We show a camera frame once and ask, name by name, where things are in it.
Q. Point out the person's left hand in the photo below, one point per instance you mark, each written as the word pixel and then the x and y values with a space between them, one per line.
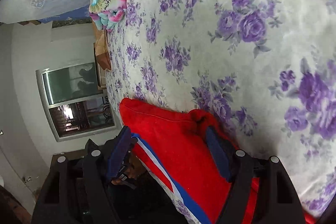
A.
pixel 134 169

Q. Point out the white framed window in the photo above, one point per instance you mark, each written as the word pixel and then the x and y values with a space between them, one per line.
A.
pixel 74 102

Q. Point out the brown wooden bed frame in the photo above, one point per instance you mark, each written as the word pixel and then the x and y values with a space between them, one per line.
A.
pixel 101 50

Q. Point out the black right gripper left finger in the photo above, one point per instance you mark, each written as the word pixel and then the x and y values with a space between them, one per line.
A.
pixel 77 190

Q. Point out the red pants with striped side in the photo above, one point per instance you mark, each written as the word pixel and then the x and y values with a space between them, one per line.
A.
pixel 172 146

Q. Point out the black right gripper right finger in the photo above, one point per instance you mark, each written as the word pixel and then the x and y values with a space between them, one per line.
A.
pixel 260 191

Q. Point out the blue patterned cloth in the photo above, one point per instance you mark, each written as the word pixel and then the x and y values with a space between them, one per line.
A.
pixel 80 13

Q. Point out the purple floral bed cover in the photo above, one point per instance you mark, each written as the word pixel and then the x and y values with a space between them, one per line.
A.
pixel 264 68

